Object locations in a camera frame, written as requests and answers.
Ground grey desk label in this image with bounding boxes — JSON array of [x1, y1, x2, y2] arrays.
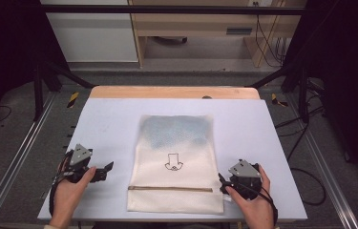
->
[[225, 27, 254, 36]]

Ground cream mesh laundry bag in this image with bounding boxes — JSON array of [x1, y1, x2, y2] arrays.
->
[[126, 114, 234, 215]]

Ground aluminium floor rail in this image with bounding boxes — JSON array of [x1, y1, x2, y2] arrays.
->
[[284, 94, 358, 229], [0, 91, 57, 229]]

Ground light blue table mat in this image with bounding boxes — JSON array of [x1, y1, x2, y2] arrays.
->
[[37, 97, 308, 223]]

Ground thin black floor cable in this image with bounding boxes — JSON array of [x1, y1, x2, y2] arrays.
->
[[274, 105, 326, 162], [0, 104, 12, 125]]

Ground yellow black floor tape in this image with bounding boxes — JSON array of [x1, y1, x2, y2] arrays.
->
[[270, 93, 289, 109], [66, 91, 80, 109]]

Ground person's left hand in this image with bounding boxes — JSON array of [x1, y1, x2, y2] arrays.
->
[[52, 161, 97, 220]]

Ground light wooden desk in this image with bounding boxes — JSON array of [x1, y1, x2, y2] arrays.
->
[[128, 0, 308, 69]]

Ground black horizontal frame bar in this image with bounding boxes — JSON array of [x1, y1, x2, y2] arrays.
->
[[39, 4, 305, 16]]

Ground white cabinet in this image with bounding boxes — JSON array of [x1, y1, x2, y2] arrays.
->
[[39, 0, 139, 64]]

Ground black curtain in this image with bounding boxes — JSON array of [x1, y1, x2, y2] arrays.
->
[[0, 0, 71, 151], [283, 0, 358, 195]]

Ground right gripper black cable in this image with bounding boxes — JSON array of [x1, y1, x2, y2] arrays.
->
[[242, 167, 327, 227]]

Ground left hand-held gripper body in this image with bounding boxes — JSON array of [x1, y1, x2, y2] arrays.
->
[[59, 143, 94, 184]]

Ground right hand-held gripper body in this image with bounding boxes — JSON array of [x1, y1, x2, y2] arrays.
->
[[227, 158, 263, 201]]

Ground person's right hand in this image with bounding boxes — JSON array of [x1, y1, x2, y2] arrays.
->
[[225, 164, 278, 229]]

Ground black hanging desk cables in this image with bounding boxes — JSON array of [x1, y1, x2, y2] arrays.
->
[[253, 1, 289, 69]]

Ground dark object under desk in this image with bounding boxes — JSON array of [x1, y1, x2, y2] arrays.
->
[[152, 35, 189, 46]]

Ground black metal frame stand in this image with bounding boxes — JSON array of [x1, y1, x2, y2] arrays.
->
[[32, 60, 95, 122], [248, 61, 311, 124]]

